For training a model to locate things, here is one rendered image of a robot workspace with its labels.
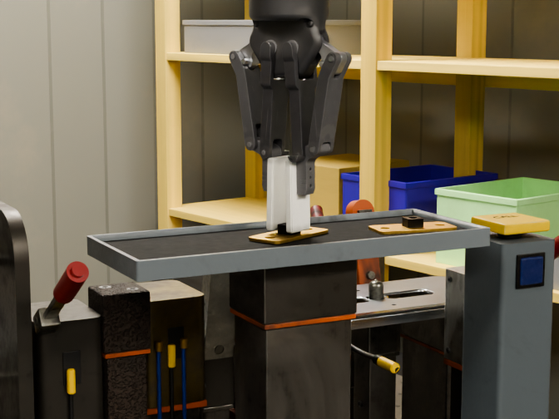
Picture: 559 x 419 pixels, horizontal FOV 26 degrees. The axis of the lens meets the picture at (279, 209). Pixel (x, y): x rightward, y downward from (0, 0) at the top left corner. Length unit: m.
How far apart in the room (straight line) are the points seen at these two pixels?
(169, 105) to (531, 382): 2.81
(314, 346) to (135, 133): 3.19
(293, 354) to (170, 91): 2.89
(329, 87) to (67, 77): 3.10
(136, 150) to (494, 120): 1.28
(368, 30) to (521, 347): 2.00
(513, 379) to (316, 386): 0.24
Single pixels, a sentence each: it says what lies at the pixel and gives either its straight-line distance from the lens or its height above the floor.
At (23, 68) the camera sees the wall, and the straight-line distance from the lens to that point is 4.11.
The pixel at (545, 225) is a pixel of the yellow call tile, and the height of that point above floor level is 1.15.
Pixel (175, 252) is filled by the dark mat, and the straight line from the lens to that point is 1.10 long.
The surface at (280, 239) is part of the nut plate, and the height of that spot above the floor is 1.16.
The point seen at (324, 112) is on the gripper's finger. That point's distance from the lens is 1.12.
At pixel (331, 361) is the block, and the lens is 1.17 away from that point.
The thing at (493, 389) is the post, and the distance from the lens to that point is 1.31.
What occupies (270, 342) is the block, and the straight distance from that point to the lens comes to 1.14.
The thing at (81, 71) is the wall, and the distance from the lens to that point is 4.20.
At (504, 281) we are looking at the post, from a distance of 1.27.
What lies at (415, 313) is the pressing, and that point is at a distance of 1.55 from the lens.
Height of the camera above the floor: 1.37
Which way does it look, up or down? 9 degrees down
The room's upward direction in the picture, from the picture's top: straight up
